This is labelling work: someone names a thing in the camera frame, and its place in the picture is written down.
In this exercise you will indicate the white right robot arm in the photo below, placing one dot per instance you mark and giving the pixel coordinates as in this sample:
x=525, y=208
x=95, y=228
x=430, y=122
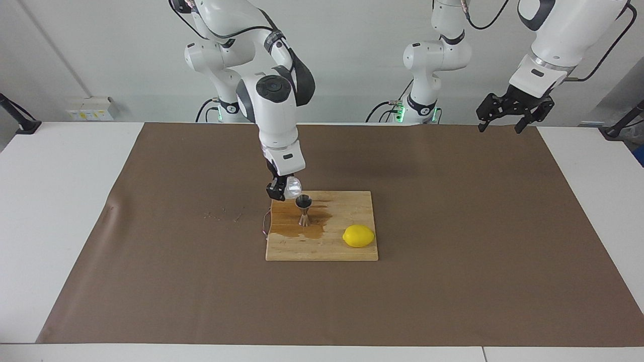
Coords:
x=274, y=115

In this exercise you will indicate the steel double jigger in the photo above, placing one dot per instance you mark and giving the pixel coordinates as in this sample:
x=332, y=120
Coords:
x=304, y=221

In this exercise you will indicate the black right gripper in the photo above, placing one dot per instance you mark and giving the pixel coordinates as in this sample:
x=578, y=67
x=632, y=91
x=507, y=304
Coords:
x=279, y=178

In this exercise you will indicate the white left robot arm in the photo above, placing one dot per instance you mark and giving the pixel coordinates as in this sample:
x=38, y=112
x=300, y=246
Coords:
x=437, y=55

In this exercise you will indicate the small clear glass cup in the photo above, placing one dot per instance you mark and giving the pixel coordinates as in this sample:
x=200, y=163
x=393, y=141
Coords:
x=293, y=187

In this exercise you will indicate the white power strip yellow labels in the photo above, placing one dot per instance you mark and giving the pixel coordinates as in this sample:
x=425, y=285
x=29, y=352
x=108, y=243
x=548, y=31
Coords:
x=88, y=111

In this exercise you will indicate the brown paper table mat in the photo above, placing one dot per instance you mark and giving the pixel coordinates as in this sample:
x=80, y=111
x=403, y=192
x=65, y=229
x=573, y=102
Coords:
x=322, y=301

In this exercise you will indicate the yellow lemon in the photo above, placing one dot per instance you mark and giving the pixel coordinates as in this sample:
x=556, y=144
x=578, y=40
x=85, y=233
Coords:
x=358, y=236

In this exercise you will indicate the wooden cutting board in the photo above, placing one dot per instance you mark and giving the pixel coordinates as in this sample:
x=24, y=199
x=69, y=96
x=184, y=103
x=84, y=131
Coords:
x=322, y=246

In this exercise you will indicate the blue object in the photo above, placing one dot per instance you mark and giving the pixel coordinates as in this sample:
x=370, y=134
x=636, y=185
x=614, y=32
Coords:
x=640, y=156

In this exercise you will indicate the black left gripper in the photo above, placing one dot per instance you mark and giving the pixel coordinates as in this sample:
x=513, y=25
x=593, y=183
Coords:
x=522, y=102

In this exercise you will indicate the black camera stand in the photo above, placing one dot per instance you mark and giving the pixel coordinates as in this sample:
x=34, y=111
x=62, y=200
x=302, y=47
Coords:
x=615, y=131
x=27, y=126

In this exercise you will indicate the scattered brown crumbs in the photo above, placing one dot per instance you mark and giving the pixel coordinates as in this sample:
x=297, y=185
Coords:
x=236, y=219

